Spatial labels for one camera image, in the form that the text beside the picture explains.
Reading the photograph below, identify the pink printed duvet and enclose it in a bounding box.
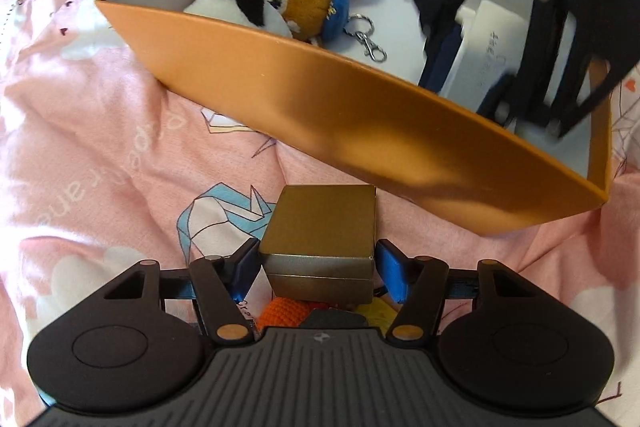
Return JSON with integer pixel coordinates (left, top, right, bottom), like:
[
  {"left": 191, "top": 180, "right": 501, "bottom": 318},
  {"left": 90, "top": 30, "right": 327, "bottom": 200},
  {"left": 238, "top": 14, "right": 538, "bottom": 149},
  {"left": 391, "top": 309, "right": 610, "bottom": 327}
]
[{"left": 0, "top": 0, "right": 640, "bottom": 408}]

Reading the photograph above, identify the orange crochet ball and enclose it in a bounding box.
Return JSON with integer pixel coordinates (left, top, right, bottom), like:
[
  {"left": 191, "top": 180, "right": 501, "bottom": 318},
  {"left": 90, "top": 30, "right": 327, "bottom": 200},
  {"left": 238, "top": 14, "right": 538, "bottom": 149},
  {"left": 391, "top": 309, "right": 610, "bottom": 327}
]
[{"left": 256, "top": 297, "right": 321, "bottom": 333}]

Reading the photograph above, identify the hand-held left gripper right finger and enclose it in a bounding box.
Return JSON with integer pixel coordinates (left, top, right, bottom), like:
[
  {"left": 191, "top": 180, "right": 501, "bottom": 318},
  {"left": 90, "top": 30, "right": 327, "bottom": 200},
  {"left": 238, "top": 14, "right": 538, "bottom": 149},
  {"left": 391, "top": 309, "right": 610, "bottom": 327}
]
[{"left": 375, "top": 238, "right": 536, "bottom": 345}]

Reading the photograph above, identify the dark bronze gift box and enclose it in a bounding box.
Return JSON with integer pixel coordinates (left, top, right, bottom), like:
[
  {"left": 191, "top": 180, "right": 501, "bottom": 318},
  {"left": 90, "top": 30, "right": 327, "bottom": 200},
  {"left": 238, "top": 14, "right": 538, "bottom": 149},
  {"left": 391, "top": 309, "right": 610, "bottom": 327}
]
[{"left": 258, "top": 184, "right": 378, "bottom": 308}]

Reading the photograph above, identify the white box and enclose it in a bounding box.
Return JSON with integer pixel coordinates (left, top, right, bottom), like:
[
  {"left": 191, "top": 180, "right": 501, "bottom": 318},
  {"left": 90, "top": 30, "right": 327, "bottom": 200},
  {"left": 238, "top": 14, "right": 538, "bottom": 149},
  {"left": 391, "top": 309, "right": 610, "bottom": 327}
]
[{"left": 440, "top": 0, "right": 538, "bottom": 108}]

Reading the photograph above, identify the blue plush keychain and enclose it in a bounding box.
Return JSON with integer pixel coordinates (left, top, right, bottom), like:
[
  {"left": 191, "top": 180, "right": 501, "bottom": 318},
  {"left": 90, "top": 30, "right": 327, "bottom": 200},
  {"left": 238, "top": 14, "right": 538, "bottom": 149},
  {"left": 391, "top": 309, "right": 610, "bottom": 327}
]
[{"left": 317, "top": 0, "right": 388, "bottom": 62}]

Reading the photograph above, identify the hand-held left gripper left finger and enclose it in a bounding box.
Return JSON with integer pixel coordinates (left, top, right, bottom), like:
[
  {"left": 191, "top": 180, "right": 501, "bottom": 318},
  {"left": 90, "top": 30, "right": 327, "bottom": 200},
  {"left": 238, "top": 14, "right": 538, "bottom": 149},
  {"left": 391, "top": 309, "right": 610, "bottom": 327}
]
[{"left": 102, "top": 237, "right": 261, "bottom": 345}]

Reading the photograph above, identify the orange cardboard box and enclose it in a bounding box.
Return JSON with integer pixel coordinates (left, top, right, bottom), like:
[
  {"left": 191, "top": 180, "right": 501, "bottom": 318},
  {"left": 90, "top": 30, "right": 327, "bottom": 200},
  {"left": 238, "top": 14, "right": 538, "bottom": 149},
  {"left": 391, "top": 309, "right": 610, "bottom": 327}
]
[{"left": 95, "top": 0, "right": 613, "bottom": 238}]

